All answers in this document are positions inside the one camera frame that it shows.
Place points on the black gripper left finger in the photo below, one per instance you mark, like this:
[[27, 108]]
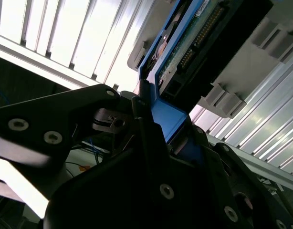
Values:
[[41, 114]]

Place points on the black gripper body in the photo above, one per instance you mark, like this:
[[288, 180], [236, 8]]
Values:
[[113, 202]]

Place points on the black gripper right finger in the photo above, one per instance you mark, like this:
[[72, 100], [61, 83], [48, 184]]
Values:
[[218, 162]]

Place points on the hard disk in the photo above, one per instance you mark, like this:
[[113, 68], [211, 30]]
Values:
[[170, 114]]

